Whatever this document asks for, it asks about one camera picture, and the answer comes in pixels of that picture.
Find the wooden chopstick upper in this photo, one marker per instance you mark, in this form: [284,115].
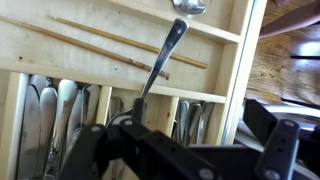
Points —
[127,41]

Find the wooden cutlery tray organizer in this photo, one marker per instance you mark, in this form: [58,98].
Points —
[120,83]

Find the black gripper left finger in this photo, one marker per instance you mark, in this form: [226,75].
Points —
[152,155]

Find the person in red shorts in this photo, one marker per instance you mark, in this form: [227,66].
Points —
[298,18]

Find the wooden chopstick lower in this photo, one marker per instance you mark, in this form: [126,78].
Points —
[79,43]

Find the forks bundle in drawer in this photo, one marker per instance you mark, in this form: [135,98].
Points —
[191,122]

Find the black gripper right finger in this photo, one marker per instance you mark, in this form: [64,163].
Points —
[280,139]

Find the open wooden cutlery drawer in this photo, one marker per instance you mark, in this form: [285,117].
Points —
[126,83]

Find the silver spoon from holder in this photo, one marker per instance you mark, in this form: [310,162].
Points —
[177,31]

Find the knives bundle in drawer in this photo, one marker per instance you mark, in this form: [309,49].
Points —
[52,119]

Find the wooden chopstick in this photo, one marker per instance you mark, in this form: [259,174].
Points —
[79,43]
[127,41]

